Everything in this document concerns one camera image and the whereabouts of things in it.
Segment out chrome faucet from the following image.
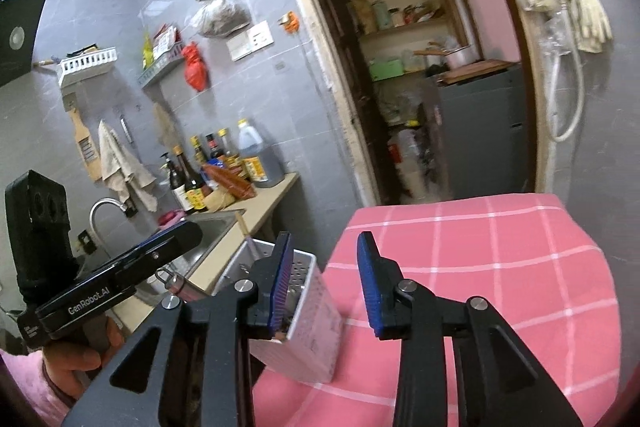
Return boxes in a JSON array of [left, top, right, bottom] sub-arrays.
[[90, 198, 137, 253]]

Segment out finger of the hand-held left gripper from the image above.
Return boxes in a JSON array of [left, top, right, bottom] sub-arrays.
[[117, 221, 203, 287]]

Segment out green box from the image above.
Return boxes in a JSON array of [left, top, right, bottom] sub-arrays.
[[369, 59, 406, 81]]

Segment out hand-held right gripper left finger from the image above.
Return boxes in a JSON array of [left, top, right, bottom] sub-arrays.
[[60, 231, 293, 427]]

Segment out metal wall shelf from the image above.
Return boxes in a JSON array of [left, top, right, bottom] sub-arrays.
[[137, 42, 187, 90]]

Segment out white wall switch panel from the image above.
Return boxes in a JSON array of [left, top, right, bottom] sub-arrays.
[[226, 21, 274, 61]]

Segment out white plastic bag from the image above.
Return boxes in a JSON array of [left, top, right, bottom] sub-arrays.
[[389, 127, 437, 198]]

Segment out metal ring handle utensil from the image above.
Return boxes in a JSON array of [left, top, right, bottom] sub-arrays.
[[155, 269, 187, 296]]

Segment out teal jar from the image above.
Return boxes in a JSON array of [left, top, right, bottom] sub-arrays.
[[372, 2, 394, 30]]

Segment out steel pot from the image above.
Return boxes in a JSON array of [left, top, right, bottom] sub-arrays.
[[414, 44, 476, 70]]

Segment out person's left hand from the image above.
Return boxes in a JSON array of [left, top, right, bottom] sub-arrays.
[[42, 318, 124, 408]]

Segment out beige hanging towel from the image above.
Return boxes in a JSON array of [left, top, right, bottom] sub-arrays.
[[97, 119, 158, 214]]

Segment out wooden door frame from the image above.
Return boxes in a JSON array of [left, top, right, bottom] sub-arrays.
[[262, 0, 557, 208]]

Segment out red hanging bag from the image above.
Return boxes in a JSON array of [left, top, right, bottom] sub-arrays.
[[181, 42, 208, 92]]

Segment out wooden cutting board on wall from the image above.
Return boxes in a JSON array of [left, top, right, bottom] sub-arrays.
[[65, 94, 103, 182]]

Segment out large dark oil jug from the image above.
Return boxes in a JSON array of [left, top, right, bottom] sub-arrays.
[[236, 119, 285, 188]]

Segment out cream rubber gloves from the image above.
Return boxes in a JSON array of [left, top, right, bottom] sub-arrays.
[[509, 0, 614, 54]]

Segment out steel sink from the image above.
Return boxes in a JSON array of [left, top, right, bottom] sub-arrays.
[[135, 207, 246, 303]]

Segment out red snack packet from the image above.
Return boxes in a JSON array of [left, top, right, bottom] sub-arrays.
[[202, 164, 257, 201]]

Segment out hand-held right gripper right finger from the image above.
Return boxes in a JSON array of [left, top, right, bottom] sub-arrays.
[[356, 231, 583, 427]]

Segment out white wall rack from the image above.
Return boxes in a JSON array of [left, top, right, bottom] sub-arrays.
[[57, 47, 118, 88]]

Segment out black wall outlet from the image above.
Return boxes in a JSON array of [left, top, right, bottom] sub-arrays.
[[77, 229, 98, 256]]

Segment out grey cabinet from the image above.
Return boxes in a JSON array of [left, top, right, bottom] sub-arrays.
[[437, 64, 529, 202]]

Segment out person's left forearm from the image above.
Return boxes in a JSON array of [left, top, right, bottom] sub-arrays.
[[0, 349, 76, 427]]

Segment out pink checked tablecloth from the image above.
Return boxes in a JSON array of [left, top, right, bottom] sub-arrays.
[[252, 193, 621, 427]]

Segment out clear hanging plastic bag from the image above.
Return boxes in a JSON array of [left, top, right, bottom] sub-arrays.
[[190, 0, 251, 38]]

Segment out row of sauce bottles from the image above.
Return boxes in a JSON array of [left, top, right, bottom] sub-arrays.
[[160, 127, 251, 214]]

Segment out white perforated utensil holder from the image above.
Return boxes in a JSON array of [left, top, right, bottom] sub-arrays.
[[212, 237, 343, 383]]

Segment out white hose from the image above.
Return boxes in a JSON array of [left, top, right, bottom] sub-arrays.
[[542, 7, 587, 142]]

